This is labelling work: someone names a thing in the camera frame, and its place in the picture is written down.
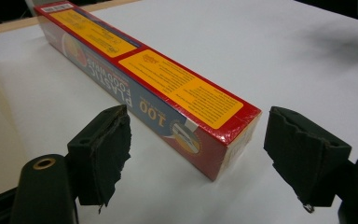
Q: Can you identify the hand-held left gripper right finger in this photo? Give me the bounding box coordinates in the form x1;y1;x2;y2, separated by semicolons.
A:
263;105;352;214

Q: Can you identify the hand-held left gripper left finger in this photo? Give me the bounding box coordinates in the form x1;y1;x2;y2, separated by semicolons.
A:
66;104;132;215

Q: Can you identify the red plastic wrap box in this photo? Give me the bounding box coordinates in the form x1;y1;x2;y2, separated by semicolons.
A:
33;0;263;182

